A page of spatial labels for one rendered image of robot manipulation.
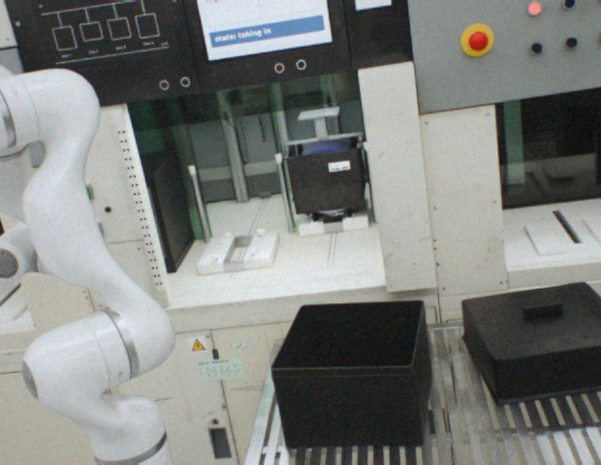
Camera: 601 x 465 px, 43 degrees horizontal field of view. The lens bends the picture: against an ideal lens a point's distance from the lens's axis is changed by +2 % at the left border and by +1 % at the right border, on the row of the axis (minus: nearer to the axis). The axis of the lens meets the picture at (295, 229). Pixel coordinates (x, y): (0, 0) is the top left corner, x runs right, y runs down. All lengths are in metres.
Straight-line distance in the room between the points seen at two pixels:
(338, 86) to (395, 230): 0.62
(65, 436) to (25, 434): 0.11
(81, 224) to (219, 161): 1.62
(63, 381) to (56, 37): 0.92
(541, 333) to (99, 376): 0.89
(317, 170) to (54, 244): 1.18
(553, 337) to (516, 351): 0.09
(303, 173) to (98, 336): 1.17
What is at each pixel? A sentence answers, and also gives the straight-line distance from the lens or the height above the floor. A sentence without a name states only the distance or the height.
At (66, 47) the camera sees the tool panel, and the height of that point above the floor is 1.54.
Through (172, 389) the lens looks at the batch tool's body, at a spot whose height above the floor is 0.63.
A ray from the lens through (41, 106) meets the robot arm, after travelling 1.20.
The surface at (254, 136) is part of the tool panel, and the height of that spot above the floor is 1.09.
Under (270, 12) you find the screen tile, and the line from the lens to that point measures 1.75.
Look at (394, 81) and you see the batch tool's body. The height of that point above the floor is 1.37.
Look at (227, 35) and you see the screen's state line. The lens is 1.77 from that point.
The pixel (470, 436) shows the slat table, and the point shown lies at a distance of 1.53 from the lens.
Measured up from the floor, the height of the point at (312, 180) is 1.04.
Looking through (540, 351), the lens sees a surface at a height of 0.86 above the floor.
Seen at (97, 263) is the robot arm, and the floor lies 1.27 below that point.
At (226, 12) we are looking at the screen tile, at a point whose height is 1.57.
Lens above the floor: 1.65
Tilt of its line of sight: 19 degrees down
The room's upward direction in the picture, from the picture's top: 10 degrees counter-clockwise
